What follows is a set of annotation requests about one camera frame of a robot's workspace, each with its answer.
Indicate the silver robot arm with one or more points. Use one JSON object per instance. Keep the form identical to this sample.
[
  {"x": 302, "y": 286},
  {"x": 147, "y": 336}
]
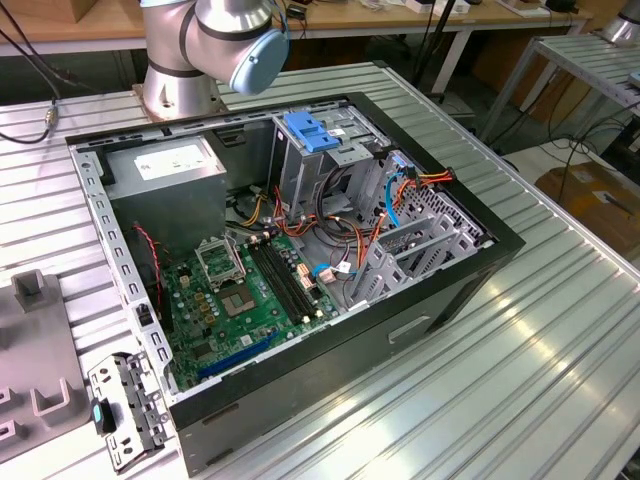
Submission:
[{"x": 170, "y": 50}]

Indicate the metal disk bay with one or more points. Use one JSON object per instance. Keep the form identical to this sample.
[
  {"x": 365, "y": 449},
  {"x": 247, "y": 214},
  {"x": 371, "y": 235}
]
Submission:
[{"x": 385, "y": 265}]

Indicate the black RAM slot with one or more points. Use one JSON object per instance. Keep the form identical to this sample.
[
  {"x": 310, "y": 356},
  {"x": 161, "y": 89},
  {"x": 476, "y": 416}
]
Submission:
[
  {"x": 291, "y": 276},
  {"x": 277, "y": 282},
  {"x": 297, "y": 274},
  {"x": 283, "y": 280}
]

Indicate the metal drive cage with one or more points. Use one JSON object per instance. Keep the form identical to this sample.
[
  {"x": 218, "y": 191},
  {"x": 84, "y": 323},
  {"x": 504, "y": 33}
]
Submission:
[{"x": 300, "y": 170}]

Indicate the CPU socket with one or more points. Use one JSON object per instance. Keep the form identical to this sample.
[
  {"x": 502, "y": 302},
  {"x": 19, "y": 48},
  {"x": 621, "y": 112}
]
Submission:
[{"x": 239, "y": 300}]

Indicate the blue plastic drive latch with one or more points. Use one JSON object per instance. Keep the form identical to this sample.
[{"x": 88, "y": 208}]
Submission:
[{"x": 310, "y": 132}]

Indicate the green motherboard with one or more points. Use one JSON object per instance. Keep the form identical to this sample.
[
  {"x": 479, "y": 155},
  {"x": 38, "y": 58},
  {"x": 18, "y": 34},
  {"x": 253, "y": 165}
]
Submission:
[{"x": 225, "y": 330}]

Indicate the black PC case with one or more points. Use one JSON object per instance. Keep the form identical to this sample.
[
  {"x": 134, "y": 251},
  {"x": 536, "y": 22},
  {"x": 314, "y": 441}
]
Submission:
[{"x": 300, "y": 380}]

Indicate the long blue expansion slot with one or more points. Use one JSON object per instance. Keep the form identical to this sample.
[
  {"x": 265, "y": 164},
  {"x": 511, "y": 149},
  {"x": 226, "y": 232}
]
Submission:
[{"x": 235, "y": 357}]

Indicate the grey power supply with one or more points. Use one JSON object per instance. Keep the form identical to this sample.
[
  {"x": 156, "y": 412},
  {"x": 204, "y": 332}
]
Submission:
[{"x": 170, "y": 210}]

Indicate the large cardboard box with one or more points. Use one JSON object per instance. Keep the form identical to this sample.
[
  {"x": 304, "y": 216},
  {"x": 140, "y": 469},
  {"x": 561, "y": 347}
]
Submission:
[{"x": 590, "y": 210}]

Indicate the black latch with teal tab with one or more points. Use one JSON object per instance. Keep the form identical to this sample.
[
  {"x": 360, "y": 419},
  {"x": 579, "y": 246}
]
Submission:
[{"x": 102, "y": 416}]

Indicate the grey part rack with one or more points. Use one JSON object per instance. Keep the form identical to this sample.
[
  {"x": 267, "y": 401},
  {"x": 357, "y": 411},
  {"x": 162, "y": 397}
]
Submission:
[{"x": 35, "y": 350}]

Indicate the metal slat side table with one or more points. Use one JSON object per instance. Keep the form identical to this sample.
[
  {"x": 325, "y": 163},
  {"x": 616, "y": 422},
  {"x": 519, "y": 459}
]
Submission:
[{"x": 590, "y": 60}]

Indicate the small brown box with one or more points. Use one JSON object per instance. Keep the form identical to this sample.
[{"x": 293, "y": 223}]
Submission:
[{"x": 82, "y": 7}]

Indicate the metal slot bracket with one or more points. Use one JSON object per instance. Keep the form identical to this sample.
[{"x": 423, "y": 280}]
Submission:
[{"x": 135, "y": 400}]

